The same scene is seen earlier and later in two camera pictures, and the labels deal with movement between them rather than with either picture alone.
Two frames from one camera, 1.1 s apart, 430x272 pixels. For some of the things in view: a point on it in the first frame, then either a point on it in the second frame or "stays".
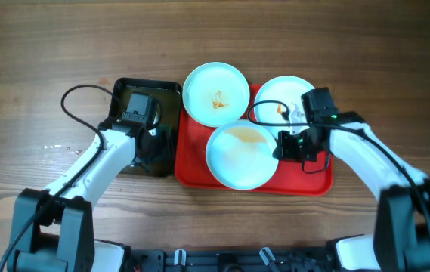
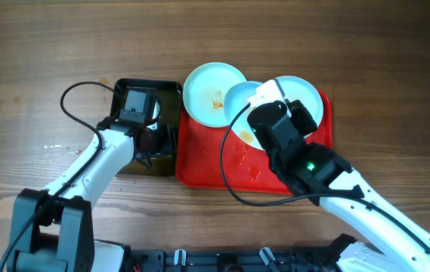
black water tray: x=168 y=97 stays
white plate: x=239 y=155 -> x=236 y=100
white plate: x=215 y=94 stays
